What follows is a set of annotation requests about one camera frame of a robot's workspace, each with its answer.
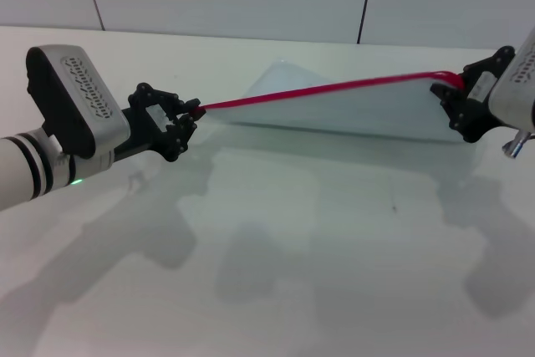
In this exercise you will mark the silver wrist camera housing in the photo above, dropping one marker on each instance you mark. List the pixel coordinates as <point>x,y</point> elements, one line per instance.
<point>516,93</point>
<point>79,89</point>

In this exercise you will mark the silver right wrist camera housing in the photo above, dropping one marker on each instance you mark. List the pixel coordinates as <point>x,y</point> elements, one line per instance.
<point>516,93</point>

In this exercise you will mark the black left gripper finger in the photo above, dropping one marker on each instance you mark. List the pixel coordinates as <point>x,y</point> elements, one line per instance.
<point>184,133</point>
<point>177,102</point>

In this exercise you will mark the clear document bag red zipper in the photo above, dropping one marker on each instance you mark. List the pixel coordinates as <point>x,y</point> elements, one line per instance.
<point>355,110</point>

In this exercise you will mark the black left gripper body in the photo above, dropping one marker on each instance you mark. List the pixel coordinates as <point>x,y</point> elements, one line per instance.
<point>142,131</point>

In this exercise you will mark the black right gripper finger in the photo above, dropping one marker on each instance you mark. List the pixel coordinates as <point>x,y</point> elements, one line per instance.
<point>470,72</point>
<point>453,106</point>

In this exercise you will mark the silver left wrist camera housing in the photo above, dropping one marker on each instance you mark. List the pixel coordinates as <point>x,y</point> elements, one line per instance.
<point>79,89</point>

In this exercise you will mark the black wall strip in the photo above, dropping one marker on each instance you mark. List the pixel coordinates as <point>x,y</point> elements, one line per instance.
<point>365,6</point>

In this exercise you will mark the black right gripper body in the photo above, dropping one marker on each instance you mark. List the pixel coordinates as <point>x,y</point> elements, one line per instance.
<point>476,118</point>

